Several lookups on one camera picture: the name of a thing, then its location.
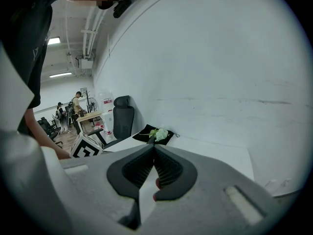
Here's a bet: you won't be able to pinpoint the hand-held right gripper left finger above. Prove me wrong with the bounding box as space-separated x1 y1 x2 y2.
61 144 156 235

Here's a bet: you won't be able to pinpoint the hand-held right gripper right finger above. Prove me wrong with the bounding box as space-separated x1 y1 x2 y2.
146 144 303 235

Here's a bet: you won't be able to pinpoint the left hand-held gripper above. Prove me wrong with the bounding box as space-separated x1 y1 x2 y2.
69 132 104 159

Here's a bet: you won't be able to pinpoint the person's left forearm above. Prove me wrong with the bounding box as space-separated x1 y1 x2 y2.
23 106 72 160

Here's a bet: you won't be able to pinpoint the wooden desk white legs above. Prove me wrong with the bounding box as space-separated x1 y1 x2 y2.
76 110 104 135

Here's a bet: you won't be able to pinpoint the clear water jugs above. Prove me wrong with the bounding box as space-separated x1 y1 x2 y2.
101 111 116 141

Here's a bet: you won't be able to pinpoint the black standing fan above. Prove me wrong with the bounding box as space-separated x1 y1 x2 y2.
87 97 99 127

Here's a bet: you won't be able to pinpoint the black mesh office chair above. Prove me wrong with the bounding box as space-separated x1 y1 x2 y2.
87 95 135 148

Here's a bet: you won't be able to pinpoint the black coat rack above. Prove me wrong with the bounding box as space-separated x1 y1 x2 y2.
80 87 95 113

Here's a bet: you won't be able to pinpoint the white artificial flower bunch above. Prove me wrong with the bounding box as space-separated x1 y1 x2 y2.
148 127 170 142

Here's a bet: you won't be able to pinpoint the white ceiling pipes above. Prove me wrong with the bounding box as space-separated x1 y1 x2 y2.
80 6 109 58

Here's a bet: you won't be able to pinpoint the person's black shirt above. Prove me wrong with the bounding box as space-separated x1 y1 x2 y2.
0 0 62 137

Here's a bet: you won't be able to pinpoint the black drawstring pouch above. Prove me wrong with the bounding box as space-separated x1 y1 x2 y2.
132 124 181 146

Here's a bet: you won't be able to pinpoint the white ceiling duct box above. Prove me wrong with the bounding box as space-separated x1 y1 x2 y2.
78 57 95 70

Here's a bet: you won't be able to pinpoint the black head camera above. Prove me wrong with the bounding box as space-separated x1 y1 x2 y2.
112 0 139 19

